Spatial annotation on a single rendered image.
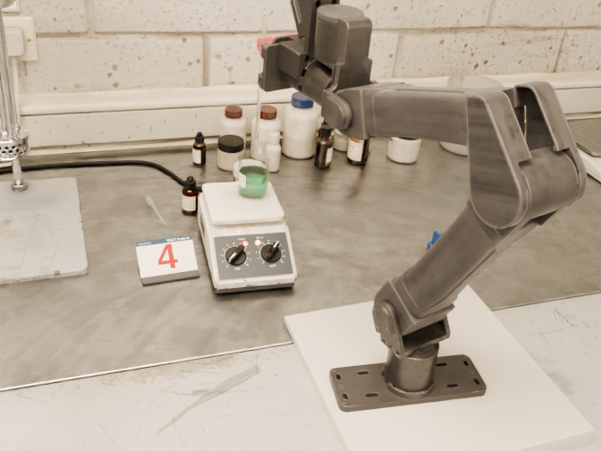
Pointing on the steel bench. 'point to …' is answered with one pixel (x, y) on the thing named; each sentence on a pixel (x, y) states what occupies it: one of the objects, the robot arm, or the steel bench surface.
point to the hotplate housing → (241, 234)
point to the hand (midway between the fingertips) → (262, 44)
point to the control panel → (255, 263)
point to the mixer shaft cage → (15, 132)
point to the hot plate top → (236, 210)
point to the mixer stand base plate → (41, 231)
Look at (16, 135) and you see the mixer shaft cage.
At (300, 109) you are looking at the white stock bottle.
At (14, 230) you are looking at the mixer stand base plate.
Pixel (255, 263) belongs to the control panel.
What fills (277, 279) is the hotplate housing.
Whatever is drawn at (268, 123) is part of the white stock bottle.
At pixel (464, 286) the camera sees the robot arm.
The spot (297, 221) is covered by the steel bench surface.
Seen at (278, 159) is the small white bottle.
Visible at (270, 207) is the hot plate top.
